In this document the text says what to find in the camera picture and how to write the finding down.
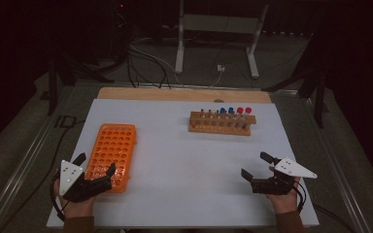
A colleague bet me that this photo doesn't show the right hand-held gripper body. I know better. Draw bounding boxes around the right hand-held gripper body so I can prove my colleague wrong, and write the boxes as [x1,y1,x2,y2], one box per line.
[251,156,319,196]

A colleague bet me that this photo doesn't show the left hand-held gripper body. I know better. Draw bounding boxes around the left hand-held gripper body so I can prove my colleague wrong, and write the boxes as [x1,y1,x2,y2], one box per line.
[58,159,114,204]

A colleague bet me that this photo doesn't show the orange plastic tube rack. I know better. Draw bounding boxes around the orange plastic tube rack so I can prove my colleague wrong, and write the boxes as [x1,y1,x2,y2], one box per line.
[85,122,138,194]

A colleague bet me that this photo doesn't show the red cap test tube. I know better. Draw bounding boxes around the red cap test tube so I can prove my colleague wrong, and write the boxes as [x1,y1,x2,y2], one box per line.
[236,107,245,128]
[243,106,253,129]

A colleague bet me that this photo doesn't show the wooden test tube rack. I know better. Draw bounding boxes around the wooden test tube rack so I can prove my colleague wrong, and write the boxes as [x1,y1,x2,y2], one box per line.
[187,111,257,137]

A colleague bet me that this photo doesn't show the person's left hand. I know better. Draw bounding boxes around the person's left hand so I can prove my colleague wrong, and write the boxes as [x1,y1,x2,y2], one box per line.
[52,179,95,218]

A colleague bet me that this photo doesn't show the person's right hand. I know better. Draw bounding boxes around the person's right hand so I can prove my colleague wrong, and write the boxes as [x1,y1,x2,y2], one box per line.
[266,176,302,215]

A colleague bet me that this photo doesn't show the white table mat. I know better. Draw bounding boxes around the white table mat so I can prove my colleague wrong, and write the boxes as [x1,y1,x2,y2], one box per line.
[46,98,320,229]

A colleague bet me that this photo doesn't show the black stand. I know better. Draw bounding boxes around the black stand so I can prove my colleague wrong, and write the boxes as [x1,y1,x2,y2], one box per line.
[47,48,116,117]
[261,32,329,129]

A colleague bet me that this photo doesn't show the white metal stand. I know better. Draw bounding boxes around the white metal stand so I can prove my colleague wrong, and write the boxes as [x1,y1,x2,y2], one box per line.
[174,0,270,80]

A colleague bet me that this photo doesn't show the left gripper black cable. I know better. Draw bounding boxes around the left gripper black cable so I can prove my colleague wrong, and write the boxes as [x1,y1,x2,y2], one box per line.
[49,173,66,222]

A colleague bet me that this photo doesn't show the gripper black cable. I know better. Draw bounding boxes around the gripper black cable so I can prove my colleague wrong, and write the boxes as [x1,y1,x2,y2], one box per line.
[291,180,307,214]
[49,173,66,222]

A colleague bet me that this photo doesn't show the black floor cable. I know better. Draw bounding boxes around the black floor cable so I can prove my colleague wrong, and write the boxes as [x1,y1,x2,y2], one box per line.
[0,119,86,233]
[314,203,357,233]

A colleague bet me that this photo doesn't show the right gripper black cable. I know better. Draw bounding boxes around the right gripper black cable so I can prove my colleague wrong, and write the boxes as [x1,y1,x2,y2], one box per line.
[291,180,307,214]

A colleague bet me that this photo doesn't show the metal floor rail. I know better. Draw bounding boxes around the metal floor rail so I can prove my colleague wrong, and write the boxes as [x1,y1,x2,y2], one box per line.
[0,85,76,233]
[299,93,373,233]

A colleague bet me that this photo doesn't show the white cable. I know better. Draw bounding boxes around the white cable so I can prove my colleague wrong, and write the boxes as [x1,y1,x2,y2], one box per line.
[208,70,223,88]

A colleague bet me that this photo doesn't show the black floor cables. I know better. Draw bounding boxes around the black floor cables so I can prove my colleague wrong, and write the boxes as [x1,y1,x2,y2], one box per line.
[125,42,173,90]

